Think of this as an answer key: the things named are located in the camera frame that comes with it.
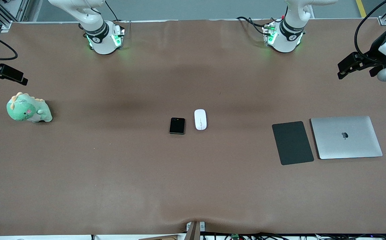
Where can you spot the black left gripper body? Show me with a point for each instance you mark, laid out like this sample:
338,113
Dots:
374,57

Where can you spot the white computer mouse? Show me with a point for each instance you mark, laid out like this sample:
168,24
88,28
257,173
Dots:
200,121

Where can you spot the black phone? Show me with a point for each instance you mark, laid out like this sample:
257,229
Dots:
177,126

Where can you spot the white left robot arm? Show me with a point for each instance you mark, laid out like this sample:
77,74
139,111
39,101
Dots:
284,36

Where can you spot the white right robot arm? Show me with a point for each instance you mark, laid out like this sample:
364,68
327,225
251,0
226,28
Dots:
99,36

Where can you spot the black mouse pad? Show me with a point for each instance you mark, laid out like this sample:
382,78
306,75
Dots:
293,143

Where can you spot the green dinosaur plush toy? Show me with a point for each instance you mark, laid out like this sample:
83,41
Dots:
23,110

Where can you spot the silver closed laptop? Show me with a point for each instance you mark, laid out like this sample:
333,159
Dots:
356,146

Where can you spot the brown table cover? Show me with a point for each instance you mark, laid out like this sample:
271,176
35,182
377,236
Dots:
193,183

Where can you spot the metal corner bracket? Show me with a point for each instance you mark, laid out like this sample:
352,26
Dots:
6,26
384,21

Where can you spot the metal mount bracket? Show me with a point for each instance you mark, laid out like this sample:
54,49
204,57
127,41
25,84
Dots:
195,231

